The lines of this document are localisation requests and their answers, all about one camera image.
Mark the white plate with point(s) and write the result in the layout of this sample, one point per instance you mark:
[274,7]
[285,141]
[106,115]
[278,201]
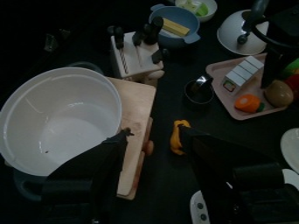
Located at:
[291,148]

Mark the white wooden knife block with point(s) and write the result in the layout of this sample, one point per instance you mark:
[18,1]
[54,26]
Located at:
[138,62]

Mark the red green toy fruit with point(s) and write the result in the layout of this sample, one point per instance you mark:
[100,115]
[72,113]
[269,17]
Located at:
[293,75]

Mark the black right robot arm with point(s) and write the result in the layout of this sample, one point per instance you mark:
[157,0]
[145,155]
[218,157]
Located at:
[281,35]

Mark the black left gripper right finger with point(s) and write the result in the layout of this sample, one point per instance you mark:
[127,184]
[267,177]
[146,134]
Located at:
[230,180]

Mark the brown toy kiwi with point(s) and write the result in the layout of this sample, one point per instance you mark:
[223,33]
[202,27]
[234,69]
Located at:
[279,94]

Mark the green white toy vegetable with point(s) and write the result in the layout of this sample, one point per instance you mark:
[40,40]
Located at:
[197,7]

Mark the orange toy carrot piece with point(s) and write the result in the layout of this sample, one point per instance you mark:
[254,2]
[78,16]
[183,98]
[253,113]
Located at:
[247,103]

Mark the pink plastic tray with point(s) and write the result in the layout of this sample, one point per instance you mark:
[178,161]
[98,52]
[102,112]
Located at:
[226,105]

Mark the wooden cutting board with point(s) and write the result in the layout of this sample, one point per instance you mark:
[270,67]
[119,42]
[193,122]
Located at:
[136,99]

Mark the white milk carton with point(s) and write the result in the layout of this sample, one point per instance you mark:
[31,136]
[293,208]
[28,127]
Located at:
[241,73]

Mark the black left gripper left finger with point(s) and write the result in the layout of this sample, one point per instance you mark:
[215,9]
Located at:
[90,175]

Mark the yellow toy butter block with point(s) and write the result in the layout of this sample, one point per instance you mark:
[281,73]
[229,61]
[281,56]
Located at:
[175,27]

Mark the blue toy pot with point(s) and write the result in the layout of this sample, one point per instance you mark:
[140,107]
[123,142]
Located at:
[177,17]

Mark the yellow toy piece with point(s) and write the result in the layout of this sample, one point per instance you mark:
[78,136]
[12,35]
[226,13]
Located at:
[175,140]

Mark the small black metal cup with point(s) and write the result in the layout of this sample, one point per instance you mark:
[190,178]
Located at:
[198,92]

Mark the white toy with buttons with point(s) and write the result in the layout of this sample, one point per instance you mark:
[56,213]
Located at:
[198,208]

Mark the small white bowl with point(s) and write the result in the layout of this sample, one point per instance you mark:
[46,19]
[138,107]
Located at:
[209,13]

